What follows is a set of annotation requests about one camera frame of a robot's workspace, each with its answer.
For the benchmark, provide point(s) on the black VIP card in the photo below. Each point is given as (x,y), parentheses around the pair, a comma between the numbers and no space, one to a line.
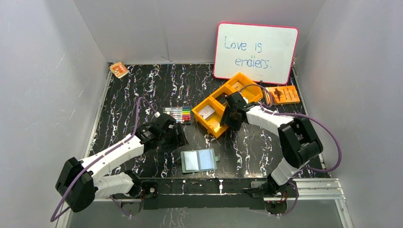
(222,99)

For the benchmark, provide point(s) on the orange booklet with black figure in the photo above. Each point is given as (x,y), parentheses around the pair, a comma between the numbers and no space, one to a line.
(281,95)

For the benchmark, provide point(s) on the gold VIP card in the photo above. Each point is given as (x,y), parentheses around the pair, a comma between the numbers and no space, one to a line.
(238,86)

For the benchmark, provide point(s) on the white silver card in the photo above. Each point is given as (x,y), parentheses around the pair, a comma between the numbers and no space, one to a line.
(206,112)

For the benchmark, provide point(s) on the orange plastic bin tray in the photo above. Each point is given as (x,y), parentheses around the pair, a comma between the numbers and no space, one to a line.
(250,94)

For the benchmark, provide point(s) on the black mounting base rail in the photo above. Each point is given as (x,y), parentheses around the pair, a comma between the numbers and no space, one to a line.
(163,193)

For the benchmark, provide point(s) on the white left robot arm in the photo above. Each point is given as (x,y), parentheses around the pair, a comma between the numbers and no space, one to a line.
(100,166)

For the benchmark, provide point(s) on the small orange card pack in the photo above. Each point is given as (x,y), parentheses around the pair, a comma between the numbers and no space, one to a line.
(119,70)

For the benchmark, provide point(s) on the aluminium frame rail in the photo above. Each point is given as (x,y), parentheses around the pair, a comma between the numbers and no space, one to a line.
(306,189)

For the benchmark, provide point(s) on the coloured marker pen set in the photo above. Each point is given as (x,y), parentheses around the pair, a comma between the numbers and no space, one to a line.
(181,114)

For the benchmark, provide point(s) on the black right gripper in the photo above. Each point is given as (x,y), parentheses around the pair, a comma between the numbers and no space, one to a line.
(225,119)

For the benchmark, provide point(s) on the pink framed whiteboard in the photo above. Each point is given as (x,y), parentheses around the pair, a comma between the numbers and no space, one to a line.
(260,52)

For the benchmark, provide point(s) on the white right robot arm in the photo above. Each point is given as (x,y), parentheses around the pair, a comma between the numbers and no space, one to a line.
(298,139)

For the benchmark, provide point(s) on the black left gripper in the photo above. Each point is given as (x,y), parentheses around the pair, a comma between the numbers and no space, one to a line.
(177,136)

